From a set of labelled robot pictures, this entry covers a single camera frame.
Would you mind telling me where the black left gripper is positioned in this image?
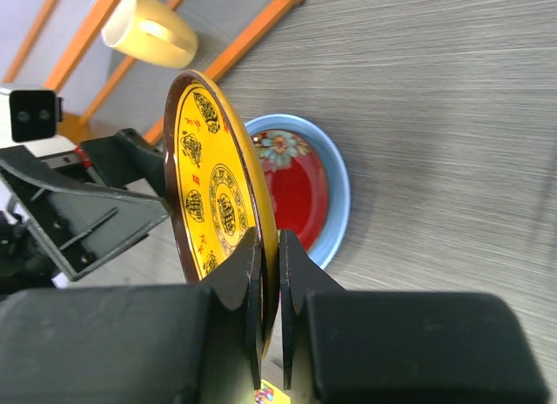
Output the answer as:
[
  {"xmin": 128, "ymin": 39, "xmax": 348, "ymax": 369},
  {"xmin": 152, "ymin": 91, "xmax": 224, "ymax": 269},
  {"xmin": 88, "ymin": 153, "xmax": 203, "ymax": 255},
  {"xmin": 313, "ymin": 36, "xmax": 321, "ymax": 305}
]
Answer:
[{"xmin": 1, "ymin": 128, "xmax": 169, "ymax": 291}]

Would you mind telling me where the red patterned plate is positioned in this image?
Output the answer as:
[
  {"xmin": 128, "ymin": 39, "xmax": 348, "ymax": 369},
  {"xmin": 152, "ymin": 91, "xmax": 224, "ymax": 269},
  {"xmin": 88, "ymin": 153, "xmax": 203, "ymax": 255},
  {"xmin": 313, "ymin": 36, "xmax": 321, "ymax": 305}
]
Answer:
[{"xmin": 252, "ymin": 130, "xmax": 329, "ymax": 251}]

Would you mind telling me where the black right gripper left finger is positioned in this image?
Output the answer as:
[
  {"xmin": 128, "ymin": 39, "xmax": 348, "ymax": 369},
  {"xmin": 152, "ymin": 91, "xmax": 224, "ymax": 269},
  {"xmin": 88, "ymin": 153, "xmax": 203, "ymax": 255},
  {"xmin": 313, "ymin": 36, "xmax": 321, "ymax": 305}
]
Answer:
[{"xmin": 1, "ymin": 230, "xmax": 263, "ymax": 403}]

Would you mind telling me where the light blue plate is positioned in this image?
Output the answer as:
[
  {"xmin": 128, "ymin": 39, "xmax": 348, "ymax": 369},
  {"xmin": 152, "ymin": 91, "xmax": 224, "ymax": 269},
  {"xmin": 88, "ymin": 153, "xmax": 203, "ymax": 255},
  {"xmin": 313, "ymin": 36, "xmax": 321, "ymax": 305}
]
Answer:
[{"xmin": 246, "ymin": 114, "xmax": 351, "ymax": 269}]

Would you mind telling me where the yellow ceramic mug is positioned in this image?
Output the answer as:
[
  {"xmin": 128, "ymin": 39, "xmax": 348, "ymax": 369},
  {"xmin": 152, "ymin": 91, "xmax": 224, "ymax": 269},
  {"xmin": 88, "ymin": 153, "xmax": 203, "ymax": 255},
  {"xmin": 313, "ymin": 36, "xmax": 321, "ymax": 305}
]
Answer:
[{"xmin": 101, "ymin": 0, "xmax": 198, "ymax": 69}]

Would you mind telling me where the green illustrated booklet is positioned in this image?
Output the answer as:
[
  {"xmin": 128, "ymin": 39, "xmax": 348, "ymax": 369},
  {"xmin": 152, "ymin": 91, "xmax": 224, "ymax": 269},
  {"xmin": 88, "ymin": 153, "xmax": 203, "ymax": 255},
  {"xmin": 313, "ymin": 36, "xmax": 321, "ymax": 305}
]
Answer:
[{"xmin": 254, "ymin": 380, "xmax": 291, "ymax": 404}]

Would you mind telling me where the orange wooden shelf rack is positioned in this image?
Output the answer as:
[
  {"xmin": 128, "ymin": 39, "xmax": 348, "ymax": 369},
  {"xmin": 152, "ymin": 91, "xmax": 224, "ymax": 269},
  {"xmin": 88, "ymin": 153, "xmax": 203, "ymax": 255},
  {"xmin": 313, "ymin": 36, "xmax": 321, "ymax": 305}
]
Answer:
[{"xmin": 1, "ymin": 0, "xmax": 304, "ymax": 143}]

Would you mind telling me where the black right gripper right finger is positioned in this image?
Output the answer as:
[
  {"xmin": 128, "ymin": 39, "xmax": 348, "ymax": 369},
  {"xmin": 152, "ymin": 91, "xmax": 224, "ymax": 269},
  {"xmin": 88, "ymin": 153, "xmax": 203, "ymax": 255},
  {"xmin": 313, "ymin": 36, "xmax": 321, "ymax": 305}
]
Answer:
[{"xmin": 278, "ymin": 231, "xmax": 550, "ymax": 403}]

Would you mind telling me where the brown yellow-rimmed plate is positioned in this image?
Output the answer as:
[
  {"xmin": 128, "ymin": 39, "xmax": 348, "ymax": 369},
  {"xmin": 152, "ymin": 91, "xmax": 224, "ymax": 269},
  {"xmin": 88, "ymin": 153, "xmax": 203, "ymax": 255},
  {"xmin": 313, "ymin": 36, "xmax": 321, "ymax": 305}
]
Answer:
[{"xmin": 163, "ymin": 70, "xmax": 279, "ymax": 347}]

